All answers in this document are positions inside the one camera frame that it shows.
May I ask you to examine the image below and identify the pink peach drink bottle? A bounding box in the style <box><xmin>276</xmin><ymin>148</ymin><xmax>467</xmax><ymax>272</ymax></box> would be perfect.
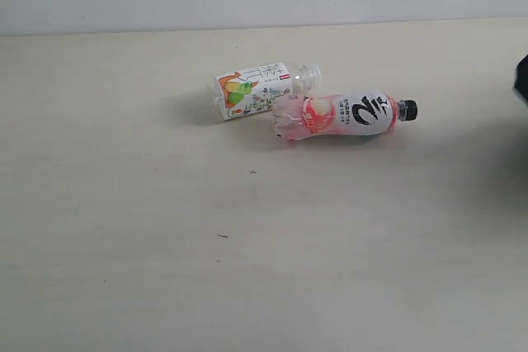
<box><xmin>271</xmin><ymin>90</ymin><xmax>418</xmax><ymax>141</ymax></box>

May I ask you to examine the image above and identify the tea bottle with fruit label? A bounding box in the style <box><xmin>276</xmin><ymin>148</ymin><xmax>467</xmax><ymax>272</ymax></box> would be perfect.
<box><xmin>208</xmin><ymin>62</ymin><xmax>322</xmax><ymax>121</ymax></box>

